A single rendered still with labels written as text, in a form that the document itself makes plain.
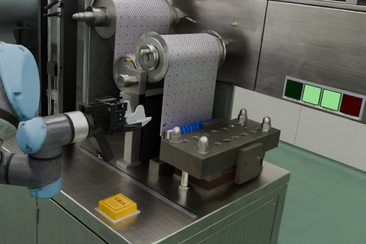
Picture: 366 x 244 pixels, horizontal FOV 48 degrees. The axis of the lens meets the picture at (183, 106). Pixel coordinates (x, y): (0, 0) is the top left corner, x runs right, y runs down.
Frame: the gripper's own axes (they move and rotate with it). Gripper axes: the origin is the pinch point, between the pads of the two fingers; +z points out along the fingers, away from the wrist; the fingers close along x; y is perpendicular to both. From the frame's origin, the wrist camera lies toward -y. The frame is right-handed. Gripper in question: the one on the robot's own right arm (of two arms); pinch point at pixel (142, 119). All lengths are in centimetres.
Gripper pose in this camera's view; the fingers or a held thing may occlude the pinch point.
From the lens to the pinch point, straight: 117.3
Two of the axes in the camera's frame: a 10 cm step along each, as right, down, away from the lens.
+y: 0.8, -9.6, -2.8
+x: -7.2, -2.5, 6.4
